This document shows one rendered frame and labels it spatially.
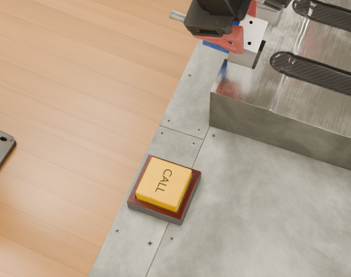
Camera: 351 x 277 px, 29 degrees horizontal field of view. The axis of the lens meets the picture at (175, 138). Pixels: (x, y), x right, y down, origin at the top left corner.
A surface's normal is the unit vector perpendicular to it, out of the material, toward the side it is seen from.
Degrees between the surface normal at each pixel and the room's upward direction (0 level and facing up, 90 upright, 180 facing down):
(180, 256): 0
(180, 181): 0
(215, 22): 24
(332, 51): 4
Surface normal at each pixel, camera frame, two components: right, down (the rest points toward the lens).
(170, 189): -0.02, -0.50
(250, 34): 0.04, -0.29
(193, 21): -0.42, -0.43
